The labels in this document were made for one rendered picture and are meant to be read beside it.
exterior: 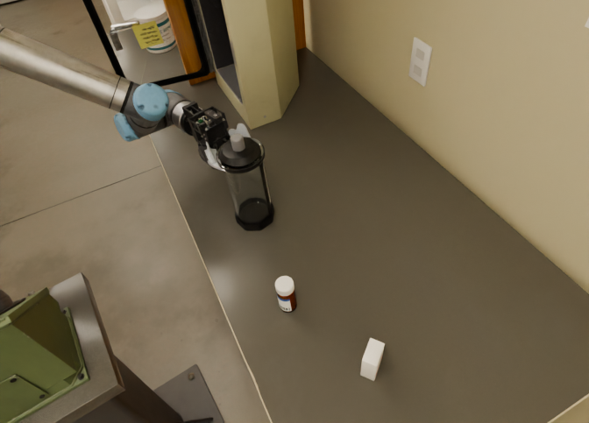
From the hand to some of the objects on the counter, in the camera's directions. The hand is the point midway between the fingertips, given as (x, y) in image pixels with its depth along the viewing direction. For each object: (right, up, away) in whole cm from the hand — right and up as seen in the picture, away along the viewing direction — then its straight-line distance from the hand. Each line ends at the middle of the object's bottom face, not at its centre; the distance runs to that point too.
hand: (240, 158), depth 93 cm
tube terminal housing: (+2, +29, +52) cm, 60 cm away
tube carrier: (+2, -13, +14) cm, 19 cm away
